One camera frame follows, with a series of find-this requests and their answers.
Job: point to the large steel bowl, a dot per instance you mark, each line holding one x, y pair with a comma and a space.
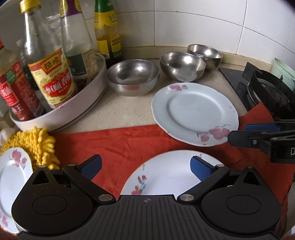
133, 77

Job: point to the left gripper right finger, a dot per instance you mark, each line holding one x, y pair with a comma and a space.
210, 176

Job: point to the light green container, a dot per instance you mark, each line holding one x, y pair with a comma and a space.
284, 72

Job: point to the large floral white plate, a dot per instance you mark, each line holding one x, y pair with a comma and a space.
165, 174

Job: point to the red cloth mat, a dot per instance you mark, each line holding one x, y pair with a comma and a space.
125, 149

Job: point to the red label soy sauce bottle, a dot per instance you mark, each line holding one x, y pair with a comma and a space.
15, 88

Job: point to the white oval ceramic dish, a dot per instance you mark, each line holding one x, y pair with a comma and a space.
74, 109

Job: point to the yellow chenille mop cloth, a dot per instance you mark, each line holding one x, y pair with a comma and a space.
39, 145

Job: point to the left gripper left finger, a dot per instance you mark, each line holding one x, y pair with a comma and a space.
82, 175

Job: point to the yellow label vinegar bottle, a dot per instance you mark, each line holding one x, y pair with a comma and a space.
45, 58

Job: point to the yellow label oil bottle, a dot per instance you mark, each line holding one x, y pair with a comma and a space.
107, 32

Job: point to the green label clear bottle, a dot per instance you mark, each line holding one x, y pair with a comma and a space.
77, 43

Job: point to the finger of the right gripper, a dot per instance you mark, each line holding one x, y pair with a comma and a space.
285, 125
253, 139

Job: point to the white garlic bulb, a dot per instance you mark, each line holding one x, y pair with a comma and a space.
5, 135

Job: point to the pink flower plate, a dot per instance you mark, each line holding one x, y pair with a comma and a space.
194, 114
16, 169

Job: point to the black gas stove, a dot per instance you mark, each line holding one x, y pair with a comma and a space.
254, 86

